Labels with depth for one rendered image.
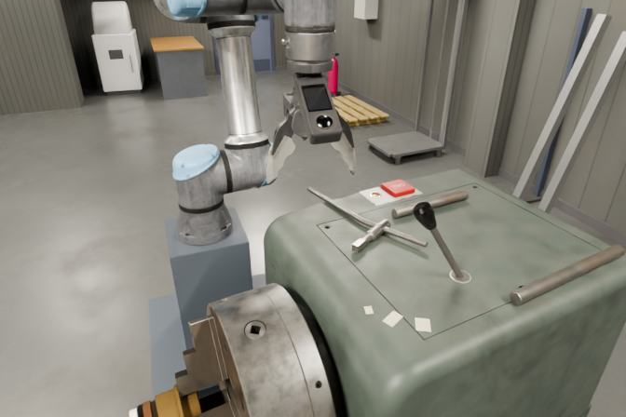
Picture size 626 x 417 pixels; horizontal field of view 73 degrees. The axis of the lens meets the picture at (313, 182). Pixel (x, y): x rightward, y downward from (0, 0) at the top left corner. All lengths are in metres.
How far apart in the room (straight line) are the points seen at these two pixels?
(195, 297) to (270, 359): 0.55
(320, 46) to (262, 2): 0.13
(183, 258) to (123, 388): 1.31
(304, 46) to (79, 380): 2.10
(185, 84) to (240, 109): 5.81
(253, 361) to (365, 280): 0.23
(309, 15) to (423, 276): 0.47
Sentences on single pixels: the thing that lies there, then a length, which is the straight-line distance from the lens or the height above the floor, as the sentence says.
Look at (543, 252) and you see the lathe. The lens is 0.92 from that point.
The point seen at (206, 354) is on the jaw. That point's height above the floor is 1.16.
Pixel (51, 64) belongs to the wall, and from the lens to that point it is 6.89.
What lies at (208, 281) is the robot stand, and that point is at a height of 1.00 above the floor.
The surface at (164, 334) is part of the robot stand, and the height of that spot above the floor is 0.75.
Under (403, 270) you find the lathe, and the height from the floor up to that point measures 1.26.
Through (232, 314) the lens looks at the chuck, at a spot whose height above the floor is 1.24.
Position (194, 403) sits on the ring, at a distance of 0.79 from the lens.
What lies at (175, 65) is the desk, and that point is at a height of 0.50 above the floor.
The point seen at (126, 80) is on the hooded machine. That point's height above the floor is 0.22.
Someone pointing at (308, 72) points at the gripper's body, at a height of 1.60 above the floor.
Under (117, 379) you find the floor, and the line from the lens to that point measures 2.40.
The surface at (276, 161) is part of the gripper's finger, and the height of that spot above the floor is 1.46.
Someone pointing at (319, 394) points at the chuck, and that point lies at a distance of 0.70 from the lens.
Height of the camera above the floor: 1.73
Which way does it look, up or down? 26 degrees down
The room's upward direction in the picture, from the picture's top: straight up
